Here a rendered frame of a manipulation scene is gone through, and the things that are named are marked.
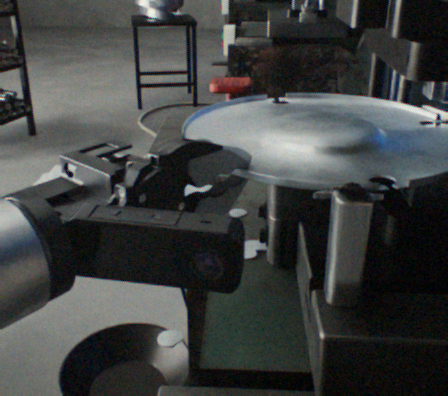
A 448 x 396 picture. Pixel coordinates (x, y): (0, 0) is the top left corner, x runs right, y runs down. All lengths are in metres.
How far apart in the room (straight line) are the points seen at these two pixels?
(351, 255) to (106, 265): 0.18
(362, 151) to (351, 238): 0.14
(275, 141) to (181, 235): 0.22
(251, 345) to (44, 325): 1.17
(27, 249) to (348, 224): 0.22
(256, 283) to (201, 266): 0.23
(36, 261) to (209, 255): 0.10
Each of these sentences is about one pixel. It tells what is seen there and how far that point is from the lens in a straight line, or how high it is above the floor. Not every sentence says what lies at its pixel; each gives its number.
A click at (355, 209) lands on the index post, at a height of 0.79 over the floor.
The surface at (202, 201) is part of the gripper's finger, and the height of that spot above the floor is 0.77.
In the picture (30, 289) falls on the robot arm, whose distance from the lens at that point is 0.33.
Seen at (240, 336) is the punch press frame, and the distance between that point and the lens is 0.49.
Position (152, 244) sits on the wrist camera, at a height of 0.79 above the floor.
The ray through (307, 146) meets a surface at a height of 0.79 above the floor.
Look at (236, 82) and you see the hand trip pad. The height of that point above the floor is 0.76.
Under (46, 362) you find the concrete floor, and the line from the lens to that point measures 1.50.
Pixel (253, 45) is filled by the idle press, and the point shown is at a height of 0.62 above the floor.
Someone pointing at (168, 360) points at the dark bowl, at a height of 0.03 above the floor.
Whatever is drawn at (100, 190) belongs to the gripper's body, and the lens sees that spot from 0.39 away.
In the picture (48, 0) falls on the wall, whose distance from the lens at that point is 7.61.
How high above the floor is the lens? 0.96
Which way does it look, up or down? 22 degrees down
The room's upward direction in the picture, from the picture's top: straight up
